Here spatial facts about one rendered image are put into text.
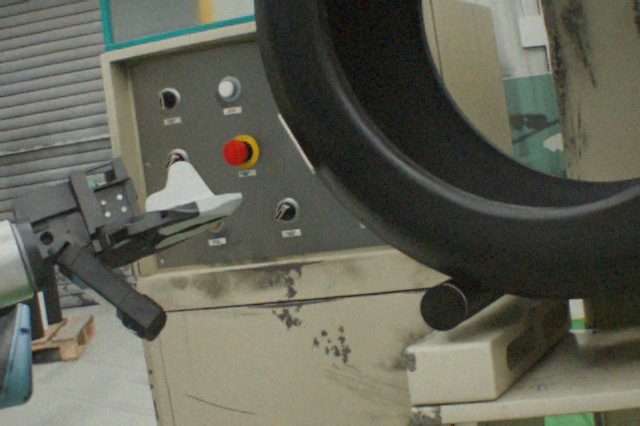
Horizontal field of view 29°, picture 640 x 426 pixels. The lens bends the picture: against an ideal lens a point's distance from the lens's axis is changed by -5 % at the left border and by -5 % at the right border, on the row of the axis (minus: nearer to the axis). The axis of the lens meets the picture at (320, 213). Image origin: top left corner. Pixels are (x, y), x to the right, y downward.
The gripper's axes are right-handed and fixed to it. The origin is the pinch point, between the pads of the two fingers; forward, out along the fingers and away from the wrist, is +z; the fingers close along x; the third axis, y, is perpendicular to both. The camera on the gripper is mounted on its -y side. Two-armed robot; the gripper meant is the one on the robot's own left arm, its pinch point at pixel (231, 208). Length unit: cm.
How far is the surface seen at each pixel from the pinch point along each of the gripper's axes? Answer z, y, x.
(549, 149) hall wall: 454, 185, 802
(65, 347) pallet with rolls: 20, 130, 640
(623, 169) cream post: 50, -6, 17
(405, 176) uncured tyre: 14.4, -4.3, -6.9
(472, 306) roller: 18.5, -16.5, 1.3
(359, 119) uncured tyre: 12.6, 2.2, -6.9
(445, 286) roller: 16.0, -14.0, -0.7
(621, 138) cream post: 51, -3, 16
